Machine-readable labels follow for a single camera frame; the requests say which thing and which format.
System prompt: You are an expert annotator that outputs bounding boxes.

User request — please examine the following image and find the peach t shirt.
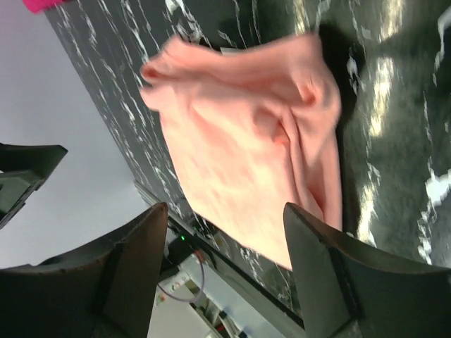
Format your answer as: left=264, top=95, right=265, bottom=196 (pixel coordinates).
left=140, top=33, right=342, bottom=269

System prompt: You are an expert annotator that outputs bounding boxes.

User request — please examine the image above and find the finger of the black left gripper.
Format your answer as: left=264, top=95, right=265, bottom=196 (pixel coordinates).
left=1, top=144, right=68, bottom=227

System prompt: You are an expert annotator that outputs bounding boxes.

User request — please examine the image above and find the folded magenta t shirt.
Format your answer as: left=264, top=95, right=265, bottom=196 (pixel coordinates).
left=23, top=0, right=69, bottom=14

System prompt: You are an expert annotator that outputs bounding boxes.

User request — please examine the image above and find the aluminium front rail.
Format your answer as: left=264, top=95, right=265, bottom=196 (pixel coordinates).
left=169, top=197, right=305, bottom=337

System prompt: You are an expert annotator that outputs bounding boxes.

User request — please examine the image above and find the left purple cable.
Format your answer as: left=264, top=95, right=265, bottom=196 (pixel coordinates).
left=156, top=258, right=207, bottom=303

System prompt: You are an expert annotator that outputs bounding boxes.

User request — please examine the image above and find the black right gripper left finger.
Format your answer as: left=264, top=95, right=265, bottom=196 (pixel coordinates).
left=1, top=203, right=168, bottom=337

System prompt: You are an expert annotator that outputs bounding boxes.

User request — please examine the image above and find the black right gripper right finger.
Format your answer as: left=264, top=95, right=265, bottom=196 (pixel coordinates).
left=283, top=203, right=450, bottom=337

